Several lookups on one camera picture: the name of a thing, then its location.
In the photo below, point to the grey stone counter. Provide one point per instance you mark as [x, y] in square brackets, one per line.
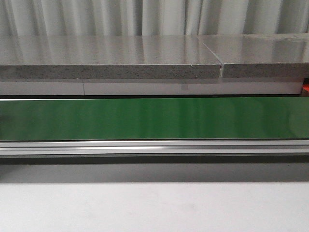
[275, 64]

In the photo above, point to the green conveyor belt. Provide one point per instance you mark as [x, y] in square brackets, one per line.
[155, 118]

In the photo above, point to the red plate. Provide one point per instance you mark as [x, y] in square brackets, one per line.
[305, 90]

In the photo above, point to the white pleated curtain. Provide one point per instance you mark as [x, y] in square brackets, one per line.
[152, 17]

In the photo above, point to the aluminium conveyor frame rail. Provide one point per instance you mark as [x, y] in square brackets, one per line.
[152, 148]

